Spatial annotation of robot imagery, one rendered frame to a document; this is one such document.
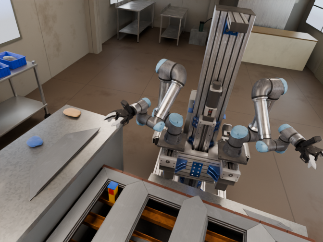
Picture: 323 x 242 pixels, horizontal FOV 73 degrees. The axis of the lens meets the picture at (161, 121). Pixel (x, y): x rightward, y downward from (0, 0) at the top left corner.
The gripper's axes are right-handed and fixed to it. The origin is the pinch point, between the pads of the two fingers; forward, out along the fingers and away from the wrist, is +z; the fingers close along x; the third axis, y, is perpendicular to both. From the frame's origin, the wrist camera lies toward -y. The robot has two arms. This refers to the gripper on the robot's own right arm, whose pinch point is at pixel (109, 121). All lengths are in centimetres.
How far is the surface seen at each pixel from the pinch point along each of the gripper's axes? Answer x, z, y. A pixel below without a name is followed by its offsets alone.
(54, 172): 17, 28, 41
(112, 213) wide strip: -24, 15, 57
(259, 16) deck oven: 109, -718, 48
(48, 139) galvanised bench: 50, 13, 48
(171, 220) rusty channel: -56, -16, 71
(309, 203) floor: -168, -181, 124
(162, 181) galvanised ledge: -29, -40, 74
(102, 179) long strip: 2, 1, 61
